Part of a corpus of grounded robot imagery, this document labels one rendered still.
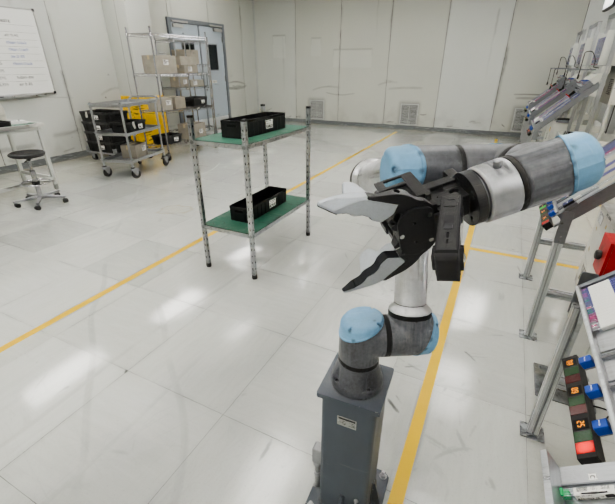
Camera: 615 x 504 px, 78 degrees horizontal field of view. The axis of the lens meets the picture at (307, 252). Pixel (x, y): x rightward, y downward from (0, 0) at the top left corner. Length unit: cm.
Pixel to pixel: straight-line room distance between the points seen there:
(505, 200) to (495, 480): 140
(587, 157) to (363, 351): 69
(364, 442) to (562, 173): 93
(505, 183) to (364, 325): 61
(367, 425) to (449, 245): 83
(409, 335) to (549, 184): 62
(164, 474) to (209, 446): 18
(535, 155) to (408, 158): 16
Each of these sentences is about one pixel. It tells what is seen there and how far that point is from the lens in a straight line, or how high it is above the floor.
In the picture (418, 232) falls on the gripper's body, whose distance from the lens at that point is 49.
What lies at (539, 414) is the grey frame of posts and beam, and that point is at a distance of 192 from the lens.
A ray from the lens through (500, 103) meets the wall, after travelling 952.
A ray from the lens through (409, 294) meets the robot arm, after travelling 103.
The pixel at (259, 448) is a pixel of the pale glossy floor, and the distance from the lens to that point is 173.
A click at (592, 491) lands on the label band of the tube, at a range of 87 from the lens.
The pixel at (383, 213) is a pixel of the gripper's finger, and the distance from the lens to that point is 45.
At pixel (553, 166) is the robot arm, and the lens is 55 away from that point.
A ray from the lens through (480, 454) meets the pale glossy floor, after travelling 184.
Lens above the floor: 139
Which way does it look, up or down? 26 degrees down
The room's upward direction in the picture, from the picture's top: straight up
